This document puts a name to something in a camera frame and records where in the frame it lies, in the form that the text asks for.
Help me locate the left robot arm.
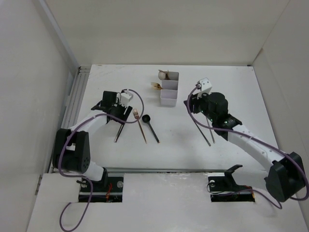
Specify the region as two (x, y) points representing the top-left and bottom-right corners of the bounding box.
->
(52, 91), (133, 192)

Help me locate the black chopstick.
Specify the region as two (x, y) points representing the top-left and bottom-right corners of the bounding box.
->
(115, 123), (126, 143)
(194, 121), (211, 147)

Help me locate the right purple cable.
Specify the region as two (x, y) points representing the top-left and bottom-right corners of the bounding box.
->
(187, 84), (309, 210)

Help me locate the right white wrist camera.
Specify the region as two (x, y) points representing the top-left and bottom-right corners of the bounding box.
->
(196, 78), (212, 99)

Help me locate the gold green-handled fork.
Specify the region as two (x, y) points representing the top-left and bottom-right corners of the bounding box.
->
(151, 86), (162, 90)
(151, 82), (162, 89)

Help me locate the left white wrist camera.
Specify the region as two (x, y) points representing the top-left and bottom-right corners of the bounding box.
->
(119, 91), (133, 107)

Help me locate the aluminium rail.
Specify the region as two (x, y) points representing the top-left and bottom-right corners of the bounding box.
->
(106, 168), (225, 174)
(48, 65), (91, 174)

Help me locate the aluminium rail left side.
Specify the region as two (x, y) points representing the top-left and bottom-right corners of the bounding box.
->
(48, 65), (91, 174)

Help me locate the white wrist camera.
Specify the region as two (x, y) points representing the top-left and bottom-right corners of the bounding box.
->
(119, 91), (133, 107)
(196, 78), (212, 99)

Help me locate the black spoon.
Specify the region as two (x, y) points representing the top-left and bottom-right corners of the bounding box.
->
(142, 115), (160, 144)

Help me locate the left black chopstick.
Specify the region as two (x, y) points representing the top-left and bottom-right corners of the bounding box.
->
(115, 123), (126, 143)

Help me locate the right black chopstick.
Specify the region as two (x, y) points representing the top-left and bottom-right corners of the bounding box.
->
(194, 121), (211, 147)

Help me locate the white ceramic spoon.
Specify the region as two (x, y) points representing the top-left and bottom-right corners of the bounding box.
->
(158, 72), (166, 80)

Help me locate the aluminium rail front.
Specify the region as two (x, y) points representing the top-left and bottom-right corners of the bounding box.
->
(106, 168), (225, 174)

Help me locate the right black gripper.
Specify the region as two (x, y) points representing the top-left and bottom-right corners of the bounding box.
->
(183, 89), (216, 123)

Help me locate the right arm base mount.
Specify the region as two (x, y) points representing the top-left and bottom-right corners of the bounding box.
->
(207, 164), (255, 203)

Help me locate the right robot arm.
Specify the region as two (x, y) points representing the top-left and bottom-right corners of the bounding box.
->
(183, 92), (309, 202)

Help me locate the rose gold fork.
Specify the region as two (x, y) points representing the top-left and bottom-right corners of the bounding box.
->
(133, 108), (147, 143)

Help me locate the white three-compartment container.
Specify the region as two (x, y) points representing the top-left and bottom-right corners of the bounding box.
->
(160, 71), (179, 107)

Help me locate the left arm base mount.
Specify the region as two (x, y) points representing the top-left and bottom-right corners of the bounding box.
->
(76, 176), (124, 203)

